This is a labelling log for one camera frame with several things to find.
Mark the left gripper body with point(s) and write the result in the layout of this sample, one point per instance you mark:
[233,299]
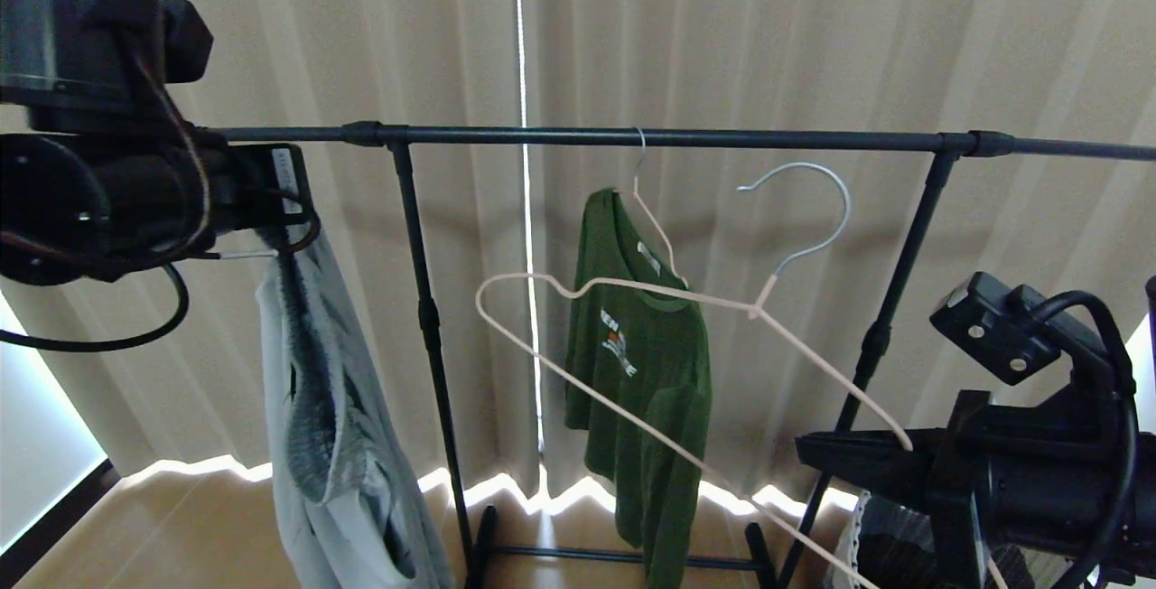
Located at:
[108,201]

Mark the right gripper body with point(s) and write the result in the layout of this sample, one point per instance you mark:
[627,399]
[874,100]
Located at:
[1066,490]

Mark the pale grey shorts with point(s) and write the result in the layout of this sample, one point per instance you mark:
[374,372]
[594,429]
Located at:
[334,408]

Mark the green shirt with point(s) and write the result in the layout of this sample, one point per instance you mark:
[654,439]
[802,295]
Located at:
[650,363]

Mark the pink clothes hanger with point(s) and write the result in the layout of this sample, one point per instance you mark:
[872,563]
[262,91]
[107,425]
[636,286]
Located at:
[638,182]
[632,285]

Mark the white laundry basket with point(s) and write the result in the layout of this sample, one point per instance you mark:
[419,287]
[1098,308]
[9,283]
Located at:
[894,535]

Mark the black clothes rack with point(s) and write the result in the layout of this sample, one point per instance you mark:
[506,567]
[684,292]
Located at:
[722,137]

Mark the beige curtain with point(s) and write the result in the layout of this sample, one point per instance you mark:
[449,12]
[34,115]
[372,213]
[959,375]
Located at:
[813,29]

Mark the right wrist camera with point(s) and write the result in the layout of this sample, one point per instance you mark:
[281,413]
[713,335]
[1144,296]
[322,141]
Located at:
[993,327]

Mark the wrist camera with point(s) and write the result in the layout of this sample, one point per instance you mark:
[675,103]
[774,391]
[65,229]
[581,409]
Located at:
[188,38]
[993,327]

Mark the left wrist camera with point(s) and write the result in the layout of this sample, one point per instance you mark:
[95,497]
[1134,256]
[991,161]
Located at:
[188,38]

